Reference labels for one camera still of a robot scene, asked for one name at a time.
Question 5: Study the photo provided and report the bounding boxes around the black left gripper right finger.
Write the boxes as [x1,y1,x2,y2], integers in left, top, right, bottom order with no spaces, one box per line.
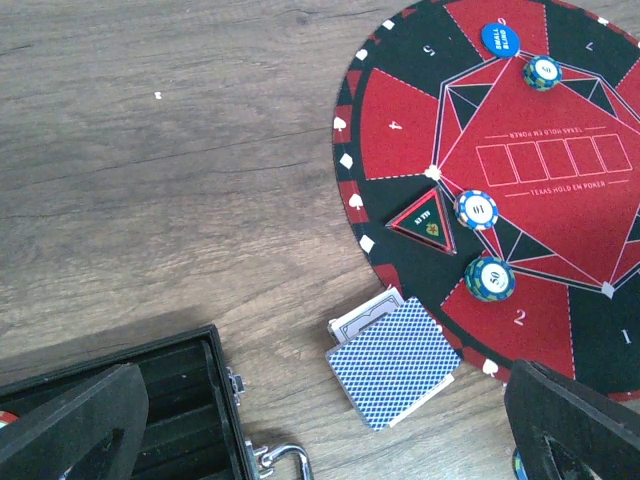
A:
[504,360,639,479]

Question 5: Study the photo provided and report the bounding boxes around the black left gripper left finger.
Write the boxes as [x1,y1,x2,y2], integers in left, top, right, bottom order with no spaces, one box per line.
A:
[1,364,149,479]

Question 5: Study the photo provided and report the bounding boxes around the green blue 50 chip stack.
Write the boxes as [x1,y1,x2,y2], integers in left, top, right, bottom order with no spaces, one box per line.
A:
[512,449,528,480]

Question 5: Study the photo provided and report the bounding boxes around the blue small blind button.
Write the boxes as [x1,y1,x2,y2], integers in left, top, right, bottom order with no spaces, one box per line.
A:
[481,22,521,58]

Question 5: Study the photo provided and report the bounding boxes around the chips in case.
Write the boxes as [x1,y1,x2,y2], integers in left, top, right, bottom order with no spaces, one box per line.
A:
[0,411,19,428]

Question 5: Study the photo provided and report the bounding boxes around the black poker set case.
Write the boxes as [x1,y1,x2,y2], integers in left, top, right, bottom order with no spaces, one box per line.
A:
[1,327,312,479]

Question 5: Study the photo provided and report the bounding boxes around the white card box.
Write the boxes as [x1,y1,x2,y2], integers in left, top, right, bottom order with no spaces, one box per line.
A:
[327,284,456,431]

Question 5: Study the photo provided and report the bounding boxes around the triangular all in marker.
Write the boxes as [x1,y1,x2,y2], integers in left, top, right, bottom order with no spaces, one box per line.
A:
[385,186,457,255]

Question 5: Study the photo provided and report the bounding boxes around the round red black poker mat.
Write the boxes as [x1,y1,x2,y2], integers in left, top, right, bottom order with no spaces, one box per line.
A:
[333,1,639,401]

